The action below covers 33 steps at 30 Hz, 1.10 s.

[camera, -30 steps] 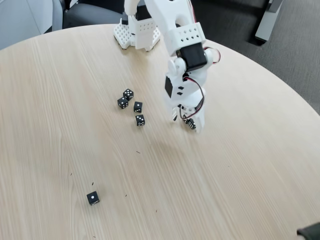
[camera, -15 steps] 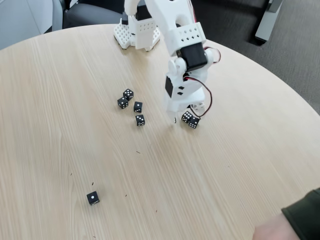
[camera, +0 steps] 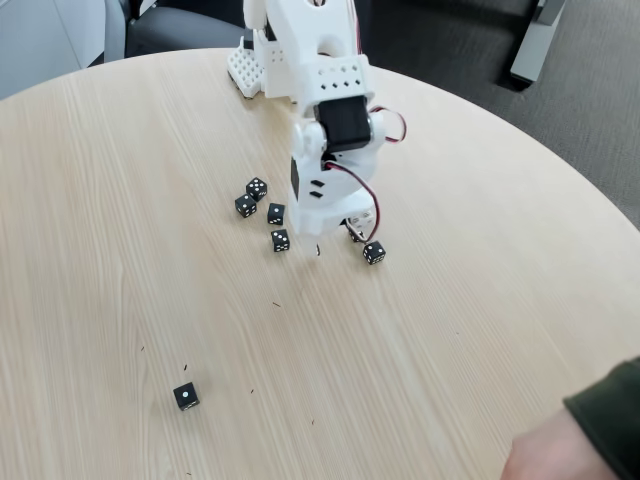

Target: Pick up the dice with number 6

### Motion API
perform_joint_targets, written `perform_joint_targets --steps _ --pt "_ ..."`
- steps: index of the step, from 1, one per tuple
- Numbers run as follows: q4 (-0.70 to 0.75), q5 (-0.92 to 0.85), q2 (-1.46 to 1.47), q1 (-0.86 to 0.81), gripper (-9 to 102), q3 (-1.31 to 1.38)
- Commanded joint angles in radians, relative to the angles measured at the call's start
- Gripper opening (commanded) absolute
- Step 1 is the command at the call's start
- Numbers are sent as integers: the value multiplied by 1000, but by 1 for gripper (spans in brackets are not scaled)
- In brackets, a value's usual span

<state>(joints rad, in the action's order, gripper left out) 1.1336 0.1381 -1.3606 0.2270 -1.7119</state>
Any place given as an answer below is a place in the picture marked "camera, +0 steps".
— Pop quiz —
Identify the dark grey chair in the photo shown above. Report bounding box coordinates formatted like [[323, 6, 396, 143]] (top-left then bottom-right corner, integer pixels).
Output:
[[123, 0, 248, 59]]

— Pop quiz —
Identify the red black servo cable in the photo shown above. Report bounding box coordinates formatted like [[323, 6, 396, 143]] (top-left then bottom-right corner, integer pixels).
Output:
[[322, 0, 409, 244]]

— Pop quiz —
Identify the grey desk leg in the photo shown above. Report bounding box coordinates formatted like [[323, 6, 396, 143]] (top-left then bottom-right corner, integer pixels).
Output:
[[509, 0, 566, 86]]

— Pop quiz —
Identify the light grey cabinet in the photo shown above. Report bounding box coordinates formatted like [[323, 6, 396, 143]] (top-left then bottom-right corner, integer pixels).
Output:
[[0, 0, 126, 101]]

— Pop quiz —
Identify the person's hand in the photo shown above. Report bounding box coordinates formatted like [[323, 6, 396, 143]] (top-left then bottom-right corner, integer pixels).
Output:
[[499, 406, 622, 480]]

